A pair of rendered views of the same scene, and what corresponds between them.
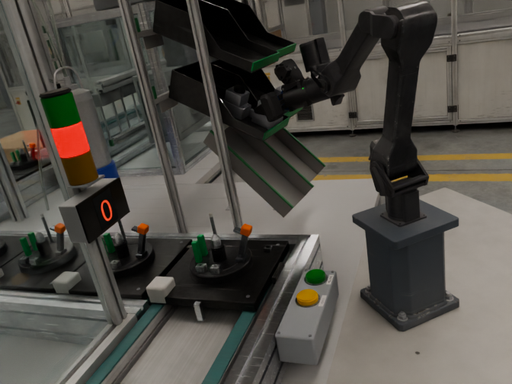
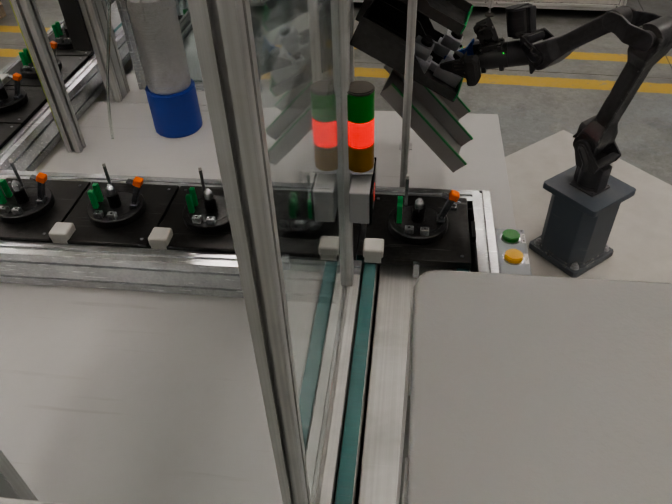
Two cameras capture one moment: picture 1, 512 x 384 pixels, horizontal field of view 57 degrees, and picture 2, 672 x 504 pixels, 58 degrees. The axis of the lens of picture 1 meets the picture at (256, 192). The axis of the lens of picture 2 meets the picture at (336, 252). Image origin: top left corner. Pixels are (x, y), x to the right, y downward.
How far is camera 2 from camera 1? 0.71 m
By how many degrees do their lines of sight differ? 23
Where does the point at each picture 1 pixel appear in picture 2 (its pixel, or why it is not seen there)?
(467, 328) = (622, 273)
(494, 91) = not seen: outside the picture
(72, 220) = (361, 205)
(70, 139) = (368, 133)
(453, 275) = not seen: hidden behind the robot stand
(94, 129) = (178, 43)
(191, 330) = (408, 285)
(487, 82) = not seen: outside the picture
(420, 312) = (588, 262)
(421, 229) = (611, 200)
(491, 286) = (631, 236)
